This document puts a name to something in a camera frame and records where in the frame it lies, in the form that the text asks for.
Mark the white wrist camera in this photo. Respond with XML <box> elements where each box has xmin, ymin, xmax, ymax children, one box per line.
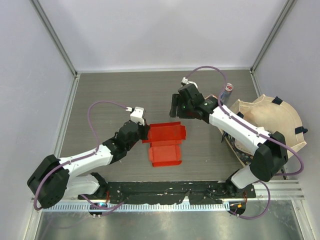
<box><xmin>125</xmin><ymin>106</ymin><xmax>146</xmax><ymax>126</ymax></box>
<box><xmin>181</xmin><ymin>77</ymin><xmax>198</xmax><ymax>88</ymax></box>

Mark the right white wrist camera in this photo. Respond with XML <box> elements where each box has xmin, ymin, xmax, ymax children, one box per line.
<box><xmin>181</xmin><ymin>77</ymin><xmax>198</xmax><ymax>88</ymax></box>

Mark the orange blue snack pack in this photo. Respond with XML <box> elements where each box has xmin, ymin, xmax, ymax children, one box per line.
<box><xmin>204</xmin><ymin>94</ymin><xmax>218</xmax><ymax>100</ymax></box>

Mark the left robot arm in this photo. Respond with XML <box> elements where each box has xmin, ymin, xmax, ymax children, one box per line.
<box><xmin>27</xmin><ymin>120</ymin><xmax>150</xmax><ymax>210</ymax></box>

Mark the white slotted cable duct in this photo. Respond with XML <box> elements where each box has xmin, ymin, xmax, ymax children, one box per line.
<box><xmin>43</xmin><ymin>201</ymin><xmax>230</xmax><ymax>213</ymax></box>

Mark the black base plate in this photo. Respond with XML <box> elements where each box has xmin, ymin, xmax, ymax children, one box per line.
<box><xmin>86</xmin><ymin>181</ymin><xmax>256</xmax><ymax>205</ymax></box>

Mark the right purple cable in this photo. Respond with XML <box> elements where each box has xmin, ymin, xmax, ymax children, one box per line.
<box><xmin>184</xmin><ymin>65</ymin><xmax>306</xmax><ymax>220</ymax></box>

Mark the red paper box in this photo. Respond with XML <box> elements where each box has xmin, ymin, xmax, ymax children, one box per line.
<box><xmin>142</xmin><ymin>121</ymin><xmax>187</xmax><ymax>167</ymax></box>

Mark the beige tote bag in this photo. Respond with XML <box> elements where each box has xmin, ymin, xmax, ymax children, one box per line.
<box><xmin>219</xmin><ymin>94</ymin><xmax>308</xmax><ymax>166</ymax></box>

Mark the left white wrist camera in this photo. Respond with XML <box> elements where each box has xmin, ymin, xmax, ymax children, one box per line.
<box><xmin>125</xmin><ymin>106</ymin><xmax>146</xmax><ymax>126</ymax></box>

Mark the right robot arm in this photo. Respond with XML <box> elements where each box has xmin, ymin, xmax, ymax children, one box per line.
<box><xmin>169</xmin><ymin>83</ymin><xmax>288</xmax><ymax>198</ymax></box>

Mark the silver drink can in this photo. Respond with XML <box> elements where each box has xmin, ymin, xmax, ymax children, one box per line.
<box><xmin>220</xmin><ymin>83</ymin><xmax>234</xmax><ymax>104</ymax></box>

